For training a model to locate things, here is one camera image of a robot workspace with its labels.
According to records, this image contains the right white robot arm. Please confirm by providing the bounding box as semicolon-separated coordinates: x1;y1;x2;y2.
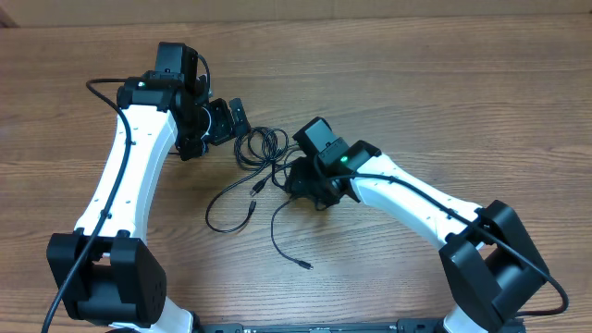
288;117;549;332

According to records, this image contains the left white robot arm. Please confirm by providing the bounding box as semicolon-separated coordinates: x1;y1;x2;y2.
46;42;251;332

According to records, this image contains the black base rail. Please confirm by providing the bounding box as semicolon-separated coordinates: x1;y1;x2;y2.
193;319;445;333

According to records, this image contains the black thin USB cable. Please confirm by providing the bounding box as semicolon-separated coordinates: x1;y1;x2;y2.
204;159;297;234

